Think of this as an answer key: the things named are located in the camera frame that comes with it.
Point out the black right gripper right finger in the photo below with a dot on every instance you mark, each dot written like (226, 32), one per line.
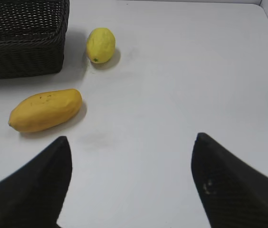
(233, 194)

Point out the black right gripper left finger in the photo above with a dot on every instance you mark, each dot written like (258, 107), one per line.
(33, 196)

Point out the black woven basket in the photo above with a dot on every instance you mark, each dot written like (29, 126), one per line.
(32, 37)

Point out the orange mango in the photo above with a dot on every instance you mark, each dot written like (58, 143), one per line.
(45, 110)

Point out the yellow lemon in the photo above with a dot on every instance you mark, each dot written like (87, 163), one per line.
(100, 45)

